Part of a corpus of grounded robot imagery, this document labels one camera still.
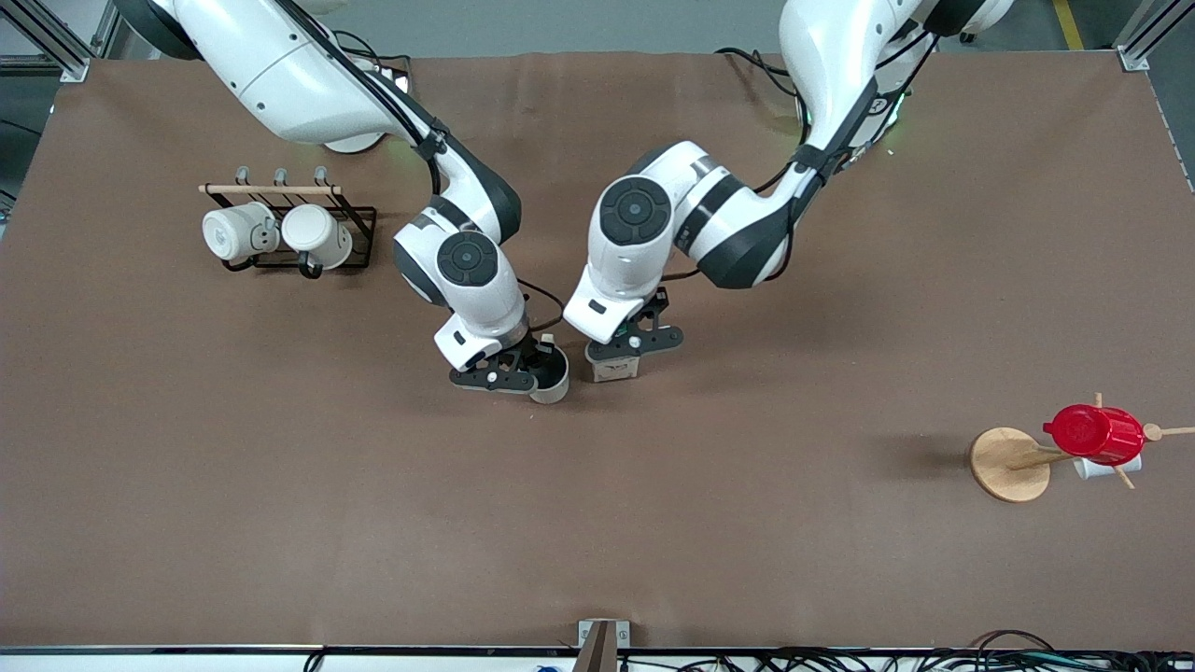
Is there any white mug with grey inside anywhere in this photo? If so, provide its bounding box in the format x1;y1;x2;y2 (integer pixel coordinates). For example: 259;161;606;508
528;333;571;406

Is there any blue and white milk carton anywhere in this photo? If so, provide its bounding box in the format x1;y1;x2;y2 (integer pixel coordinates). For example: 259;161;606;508
585;340;642;384

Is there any red cup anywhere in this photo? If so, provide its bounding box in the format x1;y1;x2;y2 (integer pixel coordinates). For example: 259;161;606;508
1042;403;1146;467

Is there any small white cup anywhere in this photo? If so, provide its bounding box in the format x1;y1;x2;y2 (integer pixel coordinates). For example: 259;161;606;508
1074;454;1144;482

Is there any brown table cover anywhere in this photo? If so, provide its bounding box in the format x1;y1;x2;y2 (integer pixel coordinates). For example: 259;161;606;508
0;49;1195;651

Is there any plain white mug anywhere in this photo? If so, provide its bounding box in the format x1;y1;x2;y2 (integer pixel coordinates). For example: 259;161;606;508
281;203;354;271

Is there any white mug with grey print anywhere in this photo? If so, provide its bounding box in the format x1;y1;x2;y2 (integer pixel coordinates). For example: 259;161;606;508
202;202;280;263

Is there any wooden mug tree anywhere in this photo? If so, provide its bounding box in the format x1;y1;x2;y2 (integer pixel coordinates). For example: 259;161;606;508
969;392;1195;504

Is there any black wire mug rack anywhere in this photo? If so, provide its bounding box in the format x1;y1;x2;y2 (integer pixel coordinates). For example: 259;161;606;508
199;165;379;280

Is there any black left arm base cable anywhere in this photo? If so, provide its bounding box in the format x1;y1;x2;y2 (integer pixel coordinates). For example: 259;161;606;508
714;46;802;101

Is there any black arm base cable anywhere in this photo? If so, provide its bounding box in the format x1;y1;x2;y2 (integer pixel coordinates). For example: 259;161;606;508
714;46;802;101
334;31;414;94

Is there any grey metal bracket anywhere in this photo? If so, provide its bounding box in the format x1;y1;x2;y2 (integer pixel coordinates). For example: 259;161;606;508
571;619;632;672

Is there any black right arm base cable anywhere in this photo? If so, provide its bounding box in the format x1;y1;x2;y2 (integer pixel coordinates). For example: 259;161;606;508
334;31;414;94

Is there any black cable bundle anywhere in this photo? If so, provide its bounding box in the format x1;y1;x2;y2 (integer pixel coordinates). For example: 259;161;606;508
644;629;1195;672

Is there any aluminium frame post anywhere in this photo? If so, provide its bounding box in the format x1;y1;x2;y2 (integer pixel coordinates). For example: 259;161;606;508
1115;0;1195;73
0;0;129;83

